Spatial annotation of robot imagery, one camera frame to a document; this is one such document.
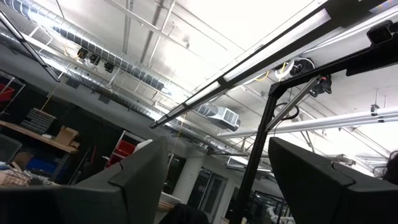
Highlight white ceiling pipe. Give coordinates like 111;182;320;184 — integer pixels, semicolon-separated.
217;107;398;139

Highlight black device under beam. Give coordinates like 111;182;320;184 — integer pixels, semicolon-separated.
310;75;333;96

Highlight black chair back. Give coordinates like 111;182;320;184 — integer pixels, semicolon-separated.
159;203;210;224

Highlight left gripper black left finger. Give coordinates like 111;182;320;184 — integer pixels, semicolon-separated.
108;136;169;224

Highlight black overhead camera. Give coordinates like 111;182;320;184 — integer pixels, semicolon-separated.
366;24;394;46

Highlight blue storage bin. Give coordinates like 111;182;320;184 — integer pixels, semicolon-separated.
26;157;60;175

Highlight coiled white cable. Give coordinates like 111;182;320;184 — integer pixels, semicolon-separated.
274;58;315;79

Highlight black hanging rail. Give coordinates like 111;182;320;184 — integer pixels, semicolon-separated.
0;11;62;83

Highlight red storage bins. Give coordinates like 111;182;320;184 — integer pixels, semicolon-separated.
105;139;137;169

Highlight white air vent box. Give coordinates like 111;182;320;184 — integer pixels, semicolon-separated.
206;105;242;132

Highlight white round column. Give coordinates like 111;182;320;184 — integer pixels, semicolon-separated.
172;155;205;205

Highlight stack of grey trays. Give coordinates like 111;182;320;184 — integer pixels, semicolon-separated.
20;107;57;135

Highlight glass door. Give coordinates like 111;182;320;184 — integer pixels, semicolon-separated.
186;167;229;223

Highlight wooden workbench shelf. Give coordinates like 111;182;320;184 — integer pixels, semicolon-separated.
0;119;79;155

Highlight red bin in wire rack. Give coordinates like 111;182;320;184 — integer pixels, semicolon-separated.
0;70;26;116

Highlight cardboard box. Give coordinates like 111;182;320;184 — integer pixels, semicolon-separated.
54;125;81;149

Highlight wire basket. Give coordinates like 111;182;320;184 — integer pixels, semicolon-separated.
0;161;32;187

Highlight black aluminium rig frame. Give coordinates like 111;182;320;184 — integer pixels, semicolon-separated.
229;18;398;224

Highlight long ceiling light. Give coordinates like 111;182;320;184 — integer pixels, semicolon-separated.
149;7;333;129

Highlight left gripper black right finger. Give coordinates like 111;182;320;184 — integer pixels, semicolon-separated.
268;136;356;224

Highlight silver spiral air duct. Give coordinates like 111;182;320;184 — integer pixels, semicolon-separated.
0;0;218;125

